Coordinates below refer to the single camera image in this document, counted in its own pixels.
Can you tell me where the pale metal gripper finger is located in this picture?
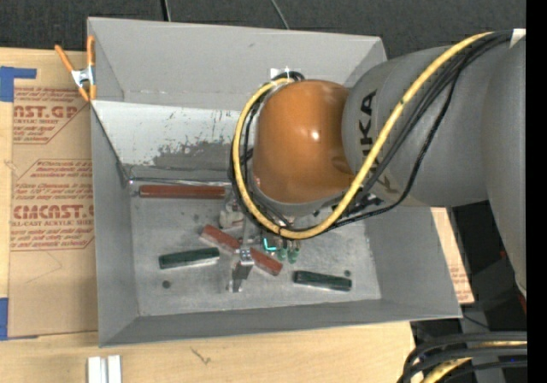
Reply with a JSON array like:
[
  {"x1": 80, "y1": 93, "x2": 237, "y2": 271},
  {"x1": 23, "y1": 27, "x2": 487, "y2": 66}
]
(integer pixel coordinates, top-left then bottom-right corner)
[
  {"x1": 219, "y1": 206, "x2": 244, "y2": 229},
  {"x1": 230, "y1": 247, "x2": 255, "y2": 293}
]

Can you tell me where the red-brown flat block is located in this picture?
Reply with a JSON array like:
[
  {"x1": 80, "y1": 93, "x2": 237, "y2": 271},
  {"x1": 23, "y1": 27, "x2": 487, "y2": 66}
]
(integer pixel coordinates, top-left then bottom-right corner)
[
  {"x1": 138, "y1": 183, "x2": 226, "y2": 200},
  {"x1": 198, "y1": 224, "x2": 284, "y2": 276}
]

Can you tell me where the dark green flat block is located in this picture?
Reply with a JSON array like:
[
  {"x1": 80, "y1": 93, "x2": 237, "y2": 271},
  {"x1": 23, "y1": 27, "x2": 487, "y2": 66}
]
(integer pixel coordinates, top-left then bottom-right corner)
[
  {"x1": 292, "y1": 270, "x2": 353, "y2": 292},
  {"x1": 158, "y1": 246, "x2": 221, "y2": 270}
]

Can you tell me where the grey metal bin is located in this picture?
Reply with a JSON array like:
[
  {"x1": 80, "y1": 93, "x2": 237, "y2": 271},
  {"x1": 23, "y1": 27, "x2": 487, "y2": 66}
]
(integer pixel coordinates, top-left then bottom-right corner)
[{"x1": 86, "y1": 16, "x2": 464, "y2": 348}]

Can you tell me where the brown cardboard board red print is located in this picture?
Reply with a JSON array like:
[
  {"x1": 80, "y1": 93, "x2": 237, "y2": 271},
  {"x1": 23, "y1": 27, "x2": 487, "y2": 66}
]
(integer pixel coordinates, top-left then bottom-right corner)
[{"x1": 0, "y1": 46, "x2": 475, "y2": 340}]

